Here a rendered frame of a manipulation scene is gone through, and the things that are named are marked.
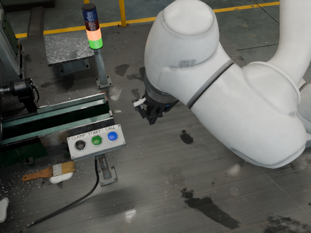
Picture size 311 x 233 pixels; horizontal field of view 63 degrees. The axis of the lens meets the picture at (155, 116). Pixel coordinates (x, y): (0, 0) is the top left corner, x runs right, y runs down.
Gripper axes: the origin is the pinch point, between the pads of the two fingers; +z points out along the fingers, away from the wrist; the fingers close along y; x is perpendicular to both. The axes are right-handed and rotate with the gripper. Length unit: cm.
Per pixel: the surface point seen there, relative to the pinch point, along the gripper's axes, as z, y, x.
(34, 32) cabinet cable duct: 212, 61, -205
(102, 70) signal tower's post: 48, 6, -44
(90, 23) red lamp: 24, 7, -53
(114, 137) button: 9.6, 11.5, 0.7
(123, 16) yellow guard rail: 188, -47, -187
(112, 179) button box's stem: 34.0, 15.4, 10.7
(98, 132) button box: 10.3, 15.8, -2.3
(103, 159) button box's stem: 22.1, 16.4, 4.3
